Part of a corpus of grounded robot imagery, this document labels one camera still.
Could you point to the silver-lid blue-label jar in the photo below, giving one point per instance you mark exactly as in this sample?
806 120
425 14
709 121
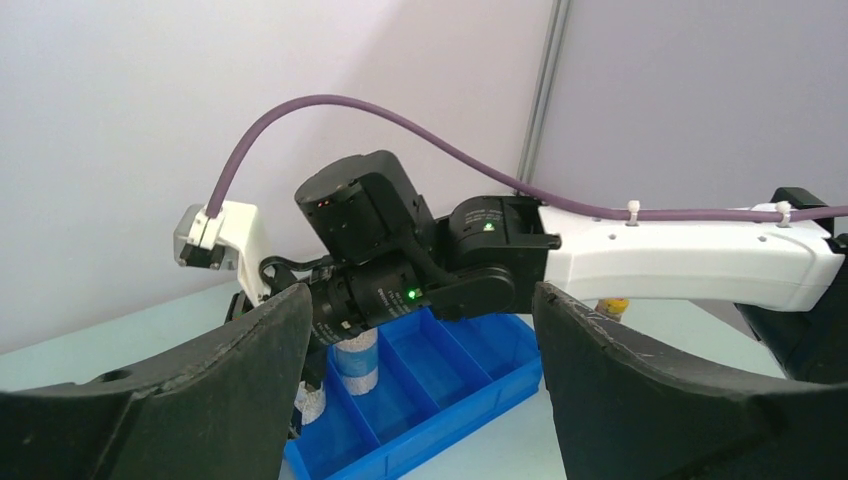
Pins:
357 362

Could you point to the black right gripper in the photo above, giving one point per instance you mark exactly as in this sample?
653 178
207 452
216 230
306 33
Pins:
347 300

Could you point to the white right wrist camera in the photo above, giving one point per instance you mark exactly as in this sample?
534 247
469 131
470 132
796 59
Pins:
235 240

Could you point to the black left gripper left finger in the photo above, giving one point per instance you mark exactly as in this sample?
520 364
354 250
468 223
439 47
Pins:
216 407

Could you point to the black-lid jar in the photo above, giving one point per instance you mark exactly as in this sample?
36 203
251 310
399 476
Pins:
310 402

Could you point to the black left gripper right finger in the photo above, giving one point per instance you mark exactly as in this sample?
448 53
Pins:
628 406

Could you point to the red sauce bottle right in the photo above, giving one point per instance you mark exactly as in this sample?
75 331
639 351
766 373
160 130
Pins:
612 307

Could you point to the blue divided plastic bin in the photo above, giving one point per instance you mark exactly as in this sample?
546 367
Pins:
437 383

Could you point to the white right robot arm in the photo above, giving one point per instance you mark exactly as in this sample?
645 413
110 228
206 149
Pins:
781 263

